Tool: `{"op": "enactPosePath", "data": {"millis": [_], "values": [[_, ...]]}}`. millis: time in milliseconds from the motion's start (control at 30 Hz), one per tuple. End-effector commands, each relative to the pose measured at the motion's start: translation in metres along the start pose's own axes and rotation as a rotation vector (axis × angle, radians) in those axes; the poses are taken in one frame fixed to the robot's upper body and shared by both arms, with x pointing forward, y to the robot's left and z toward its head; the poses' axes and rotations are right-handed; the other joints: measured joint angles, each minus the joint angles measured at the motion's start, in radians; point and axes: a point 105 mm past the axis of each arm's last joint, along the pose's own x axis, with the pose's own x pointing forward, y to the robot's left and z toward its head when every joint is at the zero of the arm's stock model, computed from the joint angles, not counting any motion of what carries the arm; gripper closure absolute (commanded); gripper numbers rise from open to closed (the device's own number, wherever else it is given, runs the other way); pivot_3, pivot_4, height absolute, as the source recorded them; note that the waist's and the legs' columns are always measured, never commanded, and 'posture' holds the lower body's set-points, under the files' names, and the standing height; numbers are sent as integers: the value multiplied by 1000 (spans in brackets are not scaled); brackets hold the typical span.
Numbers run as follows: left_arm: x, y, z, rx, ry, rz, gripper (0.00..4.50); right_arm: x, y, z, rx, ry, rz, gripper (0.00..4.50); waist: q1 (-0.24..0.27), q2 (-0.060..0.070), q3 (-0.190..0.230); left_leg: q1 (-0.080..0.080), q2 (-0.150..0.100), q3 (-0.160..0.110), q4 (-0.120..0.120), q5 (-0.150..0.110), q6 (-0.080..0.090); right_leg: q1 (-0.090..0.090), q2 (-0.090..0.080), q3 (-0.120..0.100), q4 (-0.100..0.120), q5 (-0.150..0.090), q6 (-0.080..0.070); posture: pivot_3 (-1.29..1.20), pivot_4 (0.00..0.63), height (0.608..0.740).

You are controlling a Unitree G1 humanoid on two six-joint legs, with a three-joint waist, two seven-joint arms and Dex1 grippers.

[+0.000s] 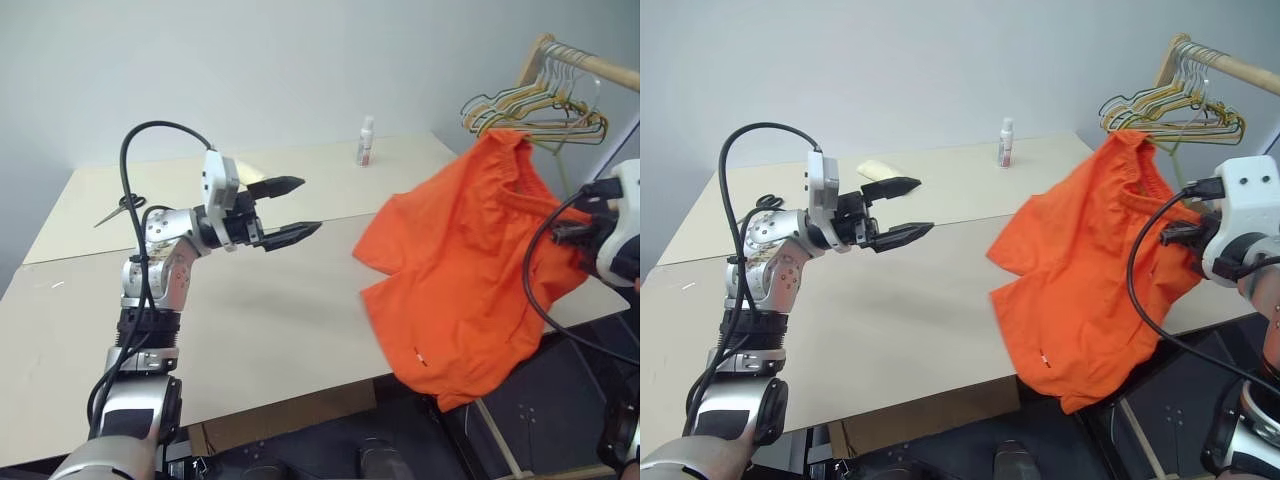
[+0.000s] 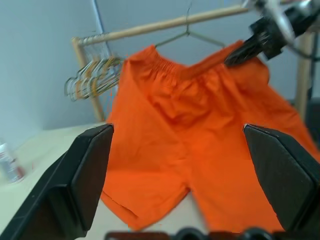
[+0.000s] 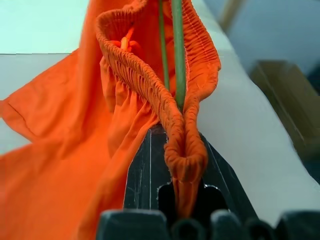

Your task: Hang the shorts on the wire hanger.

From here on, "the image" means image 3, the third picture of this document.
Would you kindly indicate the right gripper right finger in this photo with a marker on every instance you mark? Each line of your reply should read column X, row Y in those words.
column 225, row 185

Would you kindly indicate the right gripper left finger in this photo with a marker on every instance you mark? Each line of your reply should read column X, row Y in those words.
column 140, row 175

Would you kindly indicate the orange shorts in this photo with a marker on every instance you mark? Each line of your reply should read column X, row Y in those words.
column 75, row 150

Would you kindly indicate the brown cardboard box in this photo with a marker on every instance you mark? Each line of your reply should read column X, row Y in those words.
column 287, row 100

